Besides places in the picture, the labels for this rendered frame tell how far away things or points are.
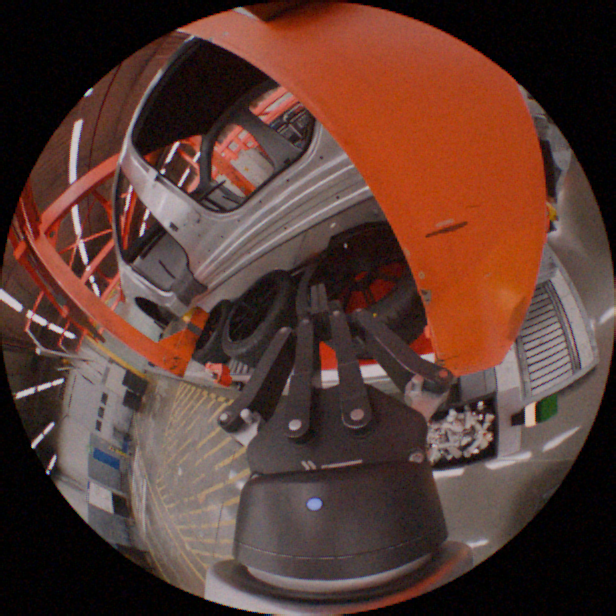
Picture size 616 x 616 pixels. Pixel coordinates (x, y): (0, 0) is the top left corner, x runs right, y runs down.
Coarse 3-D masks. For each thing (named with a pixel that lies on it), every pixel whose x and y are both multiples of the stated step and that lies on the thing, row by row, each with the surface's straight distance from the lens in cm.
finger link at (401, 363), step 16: (368, 320) 15; (368, 336) 14; (384, 336) 13; (384, 352) 12; (400, 352) 12; (384, 368) 14; (400, 368) 11; (416, 368) 11; (432, 368) 11; (400, 384) 12; (432, 384) 10; (448, 384) 10
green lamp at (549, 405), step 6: (546, 396) 39; (552, 396) 39; (540, 402) 39; (546, 402) 39; (552, 402) 39; (534, 408) 41; (540, 408) 39; (546, 408) 39; (552, 408) 39; (540, 414) 39; (546, 414) 39; (552, 414) 39; (540, 420) 39; (546, 420) 39
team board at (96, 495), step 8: (88, 480) 933; (88, 488) 890; (96, 488) 909; (104, 488) 930; (88, 496) 851; (96, 496) 868; (104, 496) 886; (96, 504) 831; (104, 504) 847; (112, 512) 825
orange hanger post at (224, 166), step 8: (216, 152) 360; (216, 160) 350; (224, 160) 353; (224, 168) 346; (232, 168) 348; (232, 176) 344; (240, 176) 345; (240, 184) 342; (248, 184) 343; (248, 192) 342
